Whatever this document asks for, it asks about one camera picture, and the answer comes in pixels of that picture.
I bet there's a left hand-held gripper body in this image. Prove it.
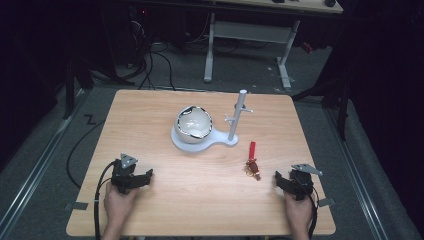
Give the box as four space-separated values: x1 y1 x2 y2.
110 153 140 195

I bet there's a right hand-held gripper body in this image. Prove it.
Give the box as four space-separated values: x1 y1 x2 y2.
288 163 324 202

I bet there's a person's right hand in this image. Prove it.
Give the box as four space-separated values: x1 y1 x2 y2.
283 191 316 233

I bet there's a person's left hand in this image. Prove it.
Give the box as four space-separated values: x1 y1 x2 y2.
103 182 138 232

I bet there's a grey tape piece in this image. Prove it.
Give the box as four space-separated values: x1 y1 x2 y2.
64 201 90 212
317 197 337 208

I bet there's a white cracked egg-shaped bowl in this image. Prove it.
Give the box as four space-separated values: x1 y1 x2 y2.
173 105 214 145

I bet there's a white stand with pole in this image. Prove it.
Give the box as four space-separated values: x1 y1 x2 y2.
170 88 254 154

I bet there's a black metal stand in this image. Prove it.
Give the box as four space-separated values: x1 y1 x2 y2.
62 55 96 120
291 63 353 142

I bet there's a white-legged wooden desk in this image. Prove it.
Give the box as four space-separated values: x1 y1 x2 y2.
133 0 345 90

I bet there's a red keychain with charm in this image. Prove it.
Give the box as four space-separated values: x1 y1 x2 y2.
245 141 263 182

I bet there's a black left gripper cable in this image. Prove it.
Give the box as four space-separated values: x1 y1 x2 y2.
93 159 118 240

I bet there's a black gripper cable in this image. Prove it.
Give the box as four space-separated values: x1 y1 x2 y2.
93 159 118 240
307 193 321 240

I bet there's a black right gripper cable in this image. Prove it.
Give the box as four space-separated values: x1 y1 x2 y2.
307 193 321 240

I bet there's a black cable on floor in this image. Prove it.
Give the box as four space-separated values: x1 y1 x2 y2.
65 119 106 190

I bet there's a metal floor rail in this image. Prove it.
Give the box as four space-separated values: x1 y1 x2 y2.
0 89 90 236
323 105 390 240

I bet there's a bundle of black cables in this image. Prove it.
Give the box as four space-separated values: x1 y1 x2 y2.
125 9 177 92

